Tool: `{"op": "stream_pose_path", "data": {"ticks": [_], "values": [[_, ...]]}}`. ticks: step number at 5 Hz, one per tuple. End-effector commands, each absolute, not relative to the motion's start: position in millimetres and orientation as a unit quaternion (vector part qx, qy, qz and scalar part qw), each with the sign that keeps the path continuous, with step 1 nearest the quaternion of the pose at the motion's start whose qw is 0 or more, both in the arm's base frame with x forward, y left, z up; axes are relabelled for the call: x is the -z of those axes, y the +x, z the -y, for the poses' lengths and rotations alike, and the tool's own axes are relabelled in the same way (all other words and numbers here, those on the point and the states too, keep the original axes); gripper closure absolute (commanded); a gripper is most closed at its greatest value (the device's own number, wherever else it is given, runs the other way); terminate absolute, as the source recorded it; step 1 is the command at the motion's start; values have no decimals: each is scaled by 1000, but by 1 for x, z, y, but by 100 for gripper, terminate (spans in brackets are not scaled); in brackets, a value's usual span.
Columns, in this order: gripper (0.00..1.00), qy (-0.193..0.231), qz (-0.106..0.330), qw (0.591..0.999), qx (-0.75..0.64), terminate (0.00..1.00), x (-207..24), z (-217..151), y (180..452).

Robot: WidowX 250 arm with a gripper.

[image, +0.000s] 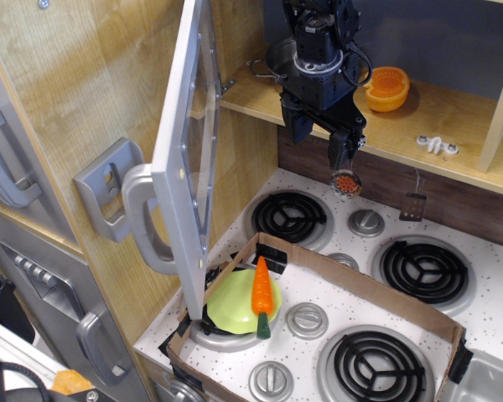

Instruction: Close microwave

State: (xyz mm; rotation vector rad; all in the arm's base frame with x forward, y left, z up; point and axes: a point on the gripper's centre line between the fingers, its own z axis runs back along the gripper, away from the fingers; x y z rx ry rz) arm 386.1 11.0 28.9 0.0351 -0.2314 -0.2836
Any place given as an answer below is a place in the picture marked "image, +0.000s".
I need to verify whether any grey fridge lower handle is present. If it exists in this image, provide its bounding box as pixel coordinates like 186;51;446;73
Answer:
75;312;127;387

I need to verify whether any grey middle stove knob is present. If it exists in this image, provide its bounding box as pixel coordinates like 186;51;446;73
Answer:
286;302;329;340

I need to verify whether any light green plate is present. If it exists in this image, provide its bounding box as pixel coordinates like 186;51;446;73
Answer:
206;269;282;335

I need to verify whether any grey toy microwave door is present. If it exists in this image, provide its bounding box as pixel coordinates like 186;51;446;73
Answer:
122;1;221;320

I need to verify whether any back left stove burner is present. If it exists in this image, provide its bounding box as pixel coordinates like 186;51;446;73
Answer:
243;190;334;251

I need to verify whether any grey back stove knob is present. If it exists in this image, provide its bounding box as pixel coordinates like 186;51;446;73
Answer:
348;209;385;238

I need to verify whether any silver metal pot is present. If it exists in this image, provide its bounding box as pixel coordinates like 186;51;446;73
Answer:
246;36;372;87

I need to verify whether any orange half toy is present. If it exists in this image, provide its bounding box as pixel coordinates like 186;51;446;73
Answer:
364;66;411;112

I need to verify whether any grey front stove knob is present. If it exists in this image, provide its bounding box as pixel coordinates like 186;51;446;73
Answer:
248;361;294;402

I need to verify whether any front right stove burner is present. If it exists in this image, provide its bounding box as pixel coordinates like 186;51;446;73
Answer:
315;325;435;402

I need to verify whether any round metal strainer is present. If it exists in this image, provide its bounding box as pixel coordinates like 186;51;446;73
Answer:
330;170;361;198

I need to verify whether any grey ice dispenser panel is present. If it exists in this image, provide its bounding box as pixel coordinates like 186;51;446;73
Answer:
0;242;85;322

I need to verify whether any grey wall phone holder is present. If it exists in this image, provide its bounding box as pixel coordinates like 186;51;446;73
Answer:
74;137;144;243

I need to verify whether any back right stove burner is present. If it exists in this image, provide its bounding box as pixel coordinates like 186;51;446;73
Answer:
370;234;477;316

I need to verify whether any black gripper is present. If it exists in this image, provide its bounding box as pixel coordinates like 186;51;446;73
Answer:
279;78;366;171

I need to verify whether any brown cardboard barrier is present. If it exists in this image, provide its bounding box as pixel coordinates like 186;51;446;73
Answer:
165;234;473;401

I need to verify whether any silver sink basin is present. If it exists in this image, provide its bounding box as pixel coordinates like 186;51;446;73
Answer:
439;350;503;402

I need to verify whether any front left stove burner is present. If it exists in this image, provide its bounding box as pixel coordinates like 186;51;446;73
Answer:
189;268;263;353

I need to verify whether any yellow chip bag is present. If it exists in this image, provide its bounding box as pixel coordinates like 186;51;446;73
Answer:
50;369;93;395

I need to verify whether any grey small centre stove knob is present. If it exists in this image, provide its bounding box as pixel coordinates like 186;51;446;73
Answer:
327;253;360;271

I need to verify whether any black cable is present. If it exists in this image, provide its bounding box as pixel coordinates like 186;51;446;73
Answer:
0;360;55;402

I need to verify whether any white plastic door latch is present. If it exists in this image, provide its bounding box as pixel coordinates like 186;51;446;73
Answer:
416;135;459;155

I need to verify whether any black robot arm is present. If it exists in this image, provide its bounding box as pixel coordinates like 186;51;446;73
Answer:
267;1;370;171

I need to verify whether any stove burner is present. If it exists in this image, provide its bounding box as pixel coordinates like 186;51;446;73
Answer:
189;268;263;353
315;325;435;402
243;190;334;251
370;234;477;316

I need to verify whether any orange toy carrot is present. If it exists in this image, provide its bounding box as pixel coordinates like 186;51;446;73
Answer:
251;256;275;339

